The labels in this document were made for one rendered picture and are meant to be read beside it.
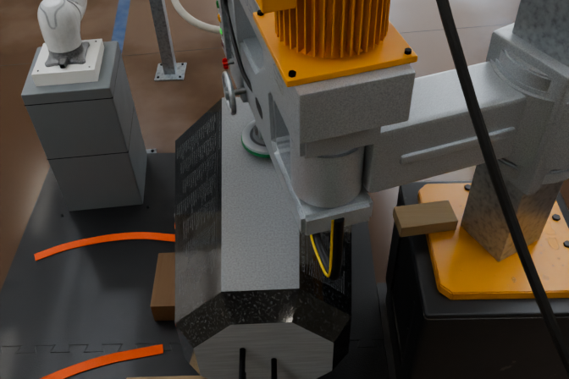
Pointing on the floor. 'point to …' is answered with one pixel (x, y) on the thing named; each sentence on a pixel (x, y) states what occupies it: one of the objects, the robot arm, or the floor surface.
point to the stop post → (170, 70)
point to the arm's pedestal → (91, 135)
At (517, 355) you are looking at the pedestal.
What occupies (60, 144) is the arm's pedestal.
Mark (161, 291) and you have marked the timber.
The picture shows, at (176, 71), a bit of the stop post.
